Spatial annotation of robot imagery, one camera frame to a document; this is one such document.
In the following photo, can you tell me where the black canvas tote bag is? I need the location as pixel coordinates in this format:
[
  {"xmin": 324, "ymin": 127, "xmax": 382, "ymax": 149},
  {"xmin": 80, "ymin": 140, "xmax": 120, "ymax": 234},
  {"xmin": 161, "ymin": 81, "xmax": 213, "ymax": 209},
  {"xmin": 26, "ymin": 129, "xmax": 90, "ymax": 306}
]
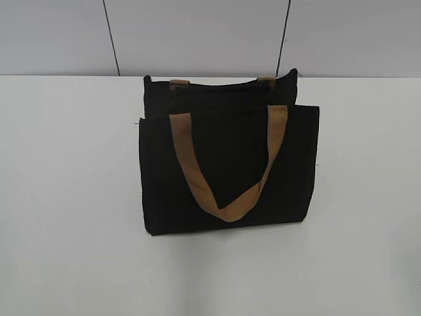
[{"xmin": 139, "ymin": 69, "xmax": 320, "ymax": 236}]

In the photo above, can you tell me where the tan front bag strap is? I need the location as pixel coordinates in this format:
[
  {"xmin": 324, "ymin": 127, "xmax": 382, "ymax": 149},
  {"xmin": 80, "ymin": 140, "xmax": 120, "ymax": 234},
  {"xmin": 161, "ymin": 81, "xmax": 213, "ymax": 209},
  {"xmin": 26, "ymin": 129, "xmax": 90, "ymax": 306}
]
[{"xmin": 168, "ymin": 104, "xmax": 289, "ymax": 223}]

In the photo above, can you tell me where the tan bag strap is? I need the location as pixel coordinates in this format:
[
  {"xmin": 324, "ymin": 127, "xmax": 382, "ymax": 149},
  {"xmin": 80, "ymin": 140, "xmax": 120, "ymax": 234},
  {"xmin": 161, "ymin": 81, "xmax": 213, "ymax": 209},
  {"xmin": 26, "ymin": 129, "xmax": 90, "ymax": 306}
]
[
  {"xmin": 168, "ymin": 104, "xmax": 289, "ymax": 223},
  {"xmin": 169, "ymin": 76, "xmax": 274, "ymax": 92}
]

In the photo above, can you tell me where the tan rear bag strap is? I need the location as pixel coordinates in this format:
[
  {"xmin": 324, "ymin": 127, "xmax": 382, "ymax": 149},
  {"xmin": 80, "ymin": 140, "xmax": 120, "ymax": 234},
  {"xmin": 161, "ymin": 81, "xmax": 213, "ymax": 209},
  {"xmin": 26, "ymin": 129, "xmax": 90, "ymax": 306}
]
[{"xmin": 169, "ymin": 76, "xmax": 274, "ymax": 92}]

